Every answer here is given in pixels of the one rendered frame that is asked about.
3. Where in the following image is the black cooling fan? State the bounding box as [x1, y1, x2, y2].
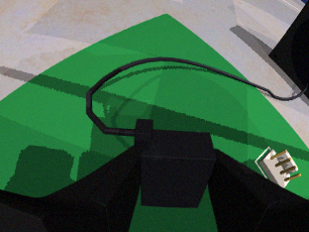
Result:
[268, 1, 309, 91]

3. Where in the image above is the black fan cable with plug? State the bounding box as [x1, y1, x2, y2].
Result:
[86, 57, 309, 208]

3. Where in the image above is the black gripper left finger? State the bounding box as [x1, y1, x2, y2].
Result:
[0, 145, 142, 232]

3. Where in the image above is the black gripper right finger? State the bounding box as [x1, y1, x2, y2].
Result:
[207, 148, 309, 232]

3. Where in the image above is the green circuit board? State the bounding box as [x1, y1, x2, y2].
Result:
[0, 14, 309, 232]

